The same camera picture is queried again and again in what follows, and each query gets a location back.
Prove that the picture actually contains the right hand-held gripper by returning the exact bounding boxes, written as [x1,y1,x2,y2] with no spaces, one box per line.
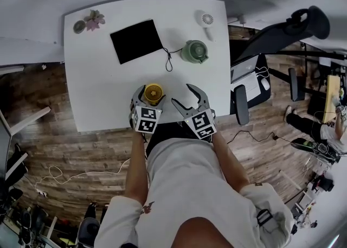
[171,83,217,141]

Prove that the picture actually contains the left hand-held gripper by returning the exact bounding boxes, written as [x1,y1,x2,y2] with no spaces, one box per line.
[128,84,167,135]

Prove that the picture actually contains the yellow handheld fan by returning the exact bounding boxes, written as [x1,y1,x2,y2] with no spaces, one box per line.
[144,82,166,107]

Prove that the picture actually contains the person's left forearm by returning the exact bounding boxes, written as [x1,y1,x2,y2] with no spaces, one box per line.
[124,132,150,207]

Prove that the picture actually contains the person's right forearm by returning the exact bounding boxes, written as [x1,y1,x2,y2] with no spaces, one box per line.
[210,130,251,195]

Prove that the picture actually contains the white handheld fan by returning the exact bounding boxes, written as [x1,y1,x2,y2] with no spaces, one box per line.
[194,9,217,43]

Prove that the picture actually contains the person's black shorts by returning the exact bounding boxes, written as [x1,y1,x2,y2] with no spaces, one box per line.
[145,121,213,158]

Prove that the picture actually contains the green lidded mug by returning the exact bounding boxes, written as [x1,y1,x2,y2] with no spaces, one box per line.
[181,39,210,65]

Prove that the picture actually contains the silver laptop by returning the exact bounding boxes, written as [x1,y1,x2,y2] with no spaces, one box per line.
[230,55,262,99]

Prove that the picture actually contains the person's white shirt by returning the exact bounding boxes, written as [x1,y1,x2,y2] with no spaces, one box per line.
[93,137,295,248]

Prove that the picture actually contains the pink artificial flower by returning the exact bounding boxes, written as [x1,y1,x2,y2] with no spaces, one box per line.
[83,9,106,33]

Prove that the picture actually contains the round green tin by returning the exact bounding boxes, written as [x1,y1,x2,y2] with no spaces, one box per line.
[73,20,87,35]

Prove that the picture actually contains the black mesh office chair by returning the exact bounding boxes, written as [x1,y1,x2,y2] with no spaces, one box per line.
[229,5,331,126]

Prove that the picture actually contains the white table leg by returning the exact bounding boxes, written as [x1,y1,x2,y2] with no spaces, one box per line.
[0,106,52,137]

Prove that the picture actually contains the person's face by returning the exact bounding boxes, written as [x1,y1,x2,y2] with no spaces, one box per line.
[172,216,261,248]

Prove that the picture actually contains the light wooden board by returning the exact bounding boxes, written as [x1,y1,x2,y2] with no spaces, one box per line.
[322,75,342,123]

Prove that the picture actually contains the black drawstring pouch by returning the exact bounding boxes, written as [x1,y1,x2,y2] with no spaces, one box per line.
[110,18,188,73]

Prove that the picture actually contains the black floor cable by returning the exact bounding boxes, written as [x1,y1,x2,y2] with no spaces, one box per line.
[226,129,295,145]

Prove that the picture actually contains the white charger cable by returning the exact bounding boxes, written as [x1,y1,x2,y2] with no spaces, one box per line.
[254,66,269,79]

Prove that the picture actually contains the white floor cable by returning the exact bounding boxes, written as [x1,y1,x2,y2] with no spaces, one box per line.
[34,158,131,196]

